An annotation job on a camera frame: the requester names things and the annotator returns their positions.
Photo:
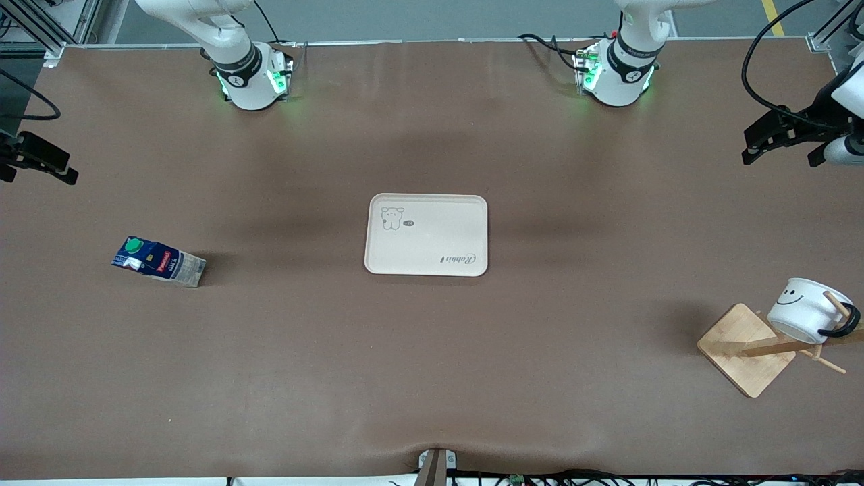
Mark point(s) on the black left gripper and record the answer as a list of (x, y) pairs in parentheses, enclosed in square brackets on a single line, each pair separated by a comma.
[(812, 120)]

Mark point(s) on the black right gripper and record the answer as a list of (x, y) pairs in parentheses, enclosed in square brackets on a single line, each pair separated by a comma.
[(8, 152)]

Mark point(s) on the blue milk carton green cap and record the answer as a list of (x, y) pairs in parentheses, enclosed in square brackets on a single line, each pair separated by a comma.
[(165, 263)]

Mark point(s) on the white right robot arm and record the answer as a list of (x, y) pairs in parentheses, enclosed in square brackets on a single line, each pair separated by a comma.
[(236, 67)]

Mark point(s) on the wooden cup rack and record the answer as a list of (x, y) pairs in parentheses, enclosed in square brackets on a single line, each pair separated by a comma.
[(742, 347)]

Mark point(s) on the cream tray with bear print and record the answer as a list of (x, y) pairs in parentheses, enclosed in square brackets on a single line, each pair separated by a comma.
[(426, 235)]

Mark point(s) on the metal table clamp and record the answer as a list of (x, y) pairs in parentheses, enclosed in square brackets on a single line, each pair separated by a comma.
[(437, 466)]

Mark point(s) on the aluminium frame post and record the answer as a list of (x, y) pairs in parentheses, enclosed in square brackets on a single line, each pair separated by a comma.
[(40, 27), (837, 37)]

